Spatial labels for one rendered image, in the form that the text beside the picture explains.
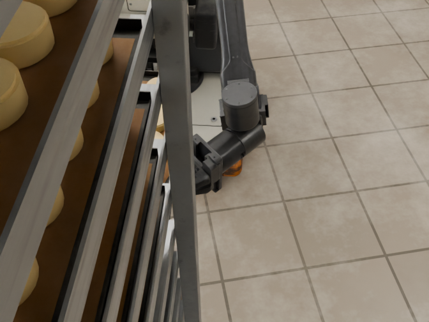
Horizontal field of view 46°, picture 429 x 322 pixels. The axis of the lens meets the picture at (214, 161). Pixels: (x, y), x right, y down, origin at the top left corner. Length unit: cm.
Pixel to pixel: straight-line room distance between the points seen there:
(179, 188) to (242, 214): 129
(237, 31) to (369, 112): 161
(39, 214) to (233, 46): 68
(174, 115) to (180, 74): 6
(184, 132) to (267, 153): 159
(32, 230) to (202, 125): 166
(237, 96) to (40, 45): 51
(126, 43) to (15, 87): 22
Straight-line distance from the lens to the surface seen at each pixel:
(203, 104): 196
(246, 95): 80
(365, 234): 199
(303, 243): 191
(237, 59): 89
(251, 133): 84
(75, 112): 28
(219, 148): 82
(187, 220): 73
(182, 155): 62
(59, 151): 26
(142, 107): 56
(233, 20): 89
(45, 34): 33
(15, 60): 33
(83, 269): 32
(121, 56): 48
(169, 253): 72
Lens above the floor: 159
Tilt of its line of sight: 49 degrees down
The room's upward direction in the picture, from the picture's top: straight up
